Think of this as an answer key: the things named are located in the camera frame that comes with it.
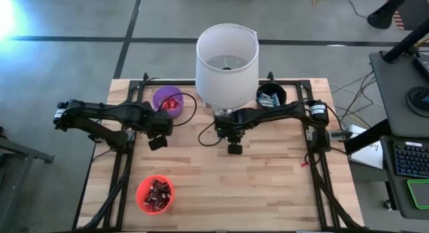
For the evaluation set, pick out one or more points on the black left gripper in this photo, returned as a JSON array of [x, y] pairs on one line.
[[157, 142]]

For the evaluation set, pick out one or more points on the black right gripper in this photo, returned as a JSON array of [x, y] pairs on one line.
[[234, 147]]

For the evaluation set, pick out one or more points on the orange Reese's candy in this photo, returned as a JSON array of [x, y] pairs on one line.
[[173, 108], [175, 102], [166, 105]]

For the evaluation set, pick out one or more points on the brown Hershey's candy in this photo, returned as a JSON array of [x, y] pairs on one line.
[[157, 193], [151, 196], [160, 184], [164, 202]]

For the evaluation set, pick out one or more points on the blue white candy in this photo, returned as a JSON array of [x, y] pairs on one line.
[[274, 99], [263, 98]]

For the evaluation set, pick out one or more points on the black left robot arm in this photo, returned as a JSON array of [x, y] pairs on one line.
[[107, 112]]

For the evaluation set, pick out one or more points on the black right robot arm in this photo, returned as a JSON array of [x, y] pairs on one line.
[[275, 114]]

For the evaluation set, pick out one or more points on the purple plastic bucket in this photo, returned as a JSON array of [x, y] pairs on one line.
[[157, 95]]

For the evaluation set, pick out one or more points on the white shade silver table lamp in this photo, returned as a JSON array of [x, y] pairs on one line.
[[227, 89]]

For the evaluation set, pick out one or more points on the orange plastic bucket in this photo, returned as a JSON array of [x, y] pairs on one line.
[[142, 203]]

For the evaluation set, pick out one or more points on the black plastic bucket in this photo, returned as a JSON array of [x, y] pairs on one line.
[[281, 90]]

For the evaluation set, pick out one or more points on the grey metal stand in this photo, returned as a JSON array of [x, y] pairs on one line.
[[30, 153]]

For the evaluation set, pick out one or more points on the black desk support bar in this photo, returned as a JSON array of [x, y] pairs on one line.
[[368, 137]]

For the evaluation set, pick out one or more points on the white paper sheet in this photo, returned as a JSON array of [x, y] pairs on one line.
[[370, 156]]

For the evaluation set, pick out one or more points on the grey workstation desk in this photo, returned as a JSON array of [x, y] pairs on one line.
[[395, 79]]

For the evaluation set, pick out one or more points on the backlit black keyboard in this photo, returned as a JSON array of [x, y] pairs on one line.
[[412, 159]]

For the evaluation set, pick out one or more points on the black round device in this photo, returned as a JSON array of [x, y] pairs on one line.
[[417, 99]]

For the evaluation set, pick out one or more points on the green edged black pad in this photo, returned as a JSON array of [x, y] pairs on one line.
[[420, 193]]

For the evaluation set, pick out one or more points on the black stand leg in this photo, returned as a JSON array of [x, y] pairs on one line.
[[380, 17]]

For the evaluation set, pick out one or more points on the black stand tube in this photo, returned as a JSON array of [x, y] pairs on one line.
[[405, 42]]

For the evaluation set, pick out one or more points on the black desk device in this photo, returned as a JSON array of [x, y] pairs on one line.
[[423, 67]]

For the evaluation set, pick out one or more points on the red striped mat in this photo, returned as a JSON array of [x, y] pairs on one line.
[[399, 22]]

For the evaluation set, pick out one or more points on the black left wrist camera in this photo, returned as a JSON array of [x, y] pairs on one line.
[[166, 124]]

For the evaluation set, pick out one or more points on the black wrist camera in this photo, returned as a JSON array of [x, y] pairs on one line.
[[166, 124], [221, 124]]

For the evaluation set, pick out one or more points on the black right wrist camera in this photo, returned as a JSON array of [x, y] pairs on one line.
[[221, 124]]

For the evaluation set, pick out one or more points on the black aluminium table frame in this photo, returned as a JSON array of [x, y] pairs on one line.
[[181, 81]]

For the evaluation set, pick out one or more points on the black frame clamp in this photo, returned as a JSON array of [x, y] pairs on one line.
[[145, 78], [271, 78]]

